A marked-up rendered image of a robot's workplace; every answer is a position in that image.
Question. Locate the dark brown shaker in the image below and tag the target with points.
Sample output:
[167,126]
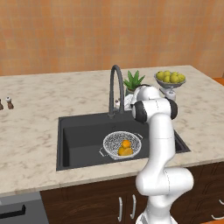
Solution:
[1,105]

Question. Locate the grey pedestal fruit bowl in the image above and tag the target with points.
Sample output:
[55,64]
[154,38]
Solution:
[170,85]

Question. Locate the green potted plant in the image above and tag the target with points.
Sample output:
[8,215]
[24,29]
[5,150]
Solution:
[133,80]

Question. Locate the grey dishwasher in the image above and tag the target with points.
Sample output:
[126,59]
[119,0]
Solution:
[26,210]

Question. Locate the dark wood cupboard door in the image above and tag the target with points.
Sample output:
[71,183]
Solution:
[140,207]
[81,204]

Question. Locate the black sink basin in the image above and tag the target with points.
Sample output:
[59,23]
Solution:
[81,140]

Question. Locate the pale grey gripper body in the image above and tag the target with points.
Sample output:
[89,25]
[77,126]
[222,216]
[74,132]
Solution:
[128,102]

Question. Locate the orange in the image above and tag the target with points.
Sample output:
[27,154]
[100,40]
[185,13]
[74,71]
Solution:
[126,143]

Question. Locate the white mesh colander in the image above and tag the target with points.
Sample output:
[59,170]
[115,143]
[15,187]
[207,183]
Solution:
[112,143]

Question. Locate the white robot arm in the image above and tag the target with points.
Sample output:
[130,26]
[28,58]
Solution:
[160,140]

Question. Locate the dark grey arched faucet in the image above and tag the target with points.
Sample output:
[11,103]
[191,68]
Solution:
[111,93]

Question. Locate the yellow lemon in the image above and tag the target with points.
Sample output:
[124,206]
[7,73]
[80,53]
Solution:
[181,77]
[160,75]
[166,79]
[174,78]
[166,73]

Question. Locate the dark wood drawer front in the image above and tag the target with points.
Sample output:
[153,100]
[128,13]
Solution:
[211,183]
[208,218]

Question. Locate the white-topped brown shaker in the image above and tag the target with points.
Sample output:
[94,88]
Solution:
[9,102]

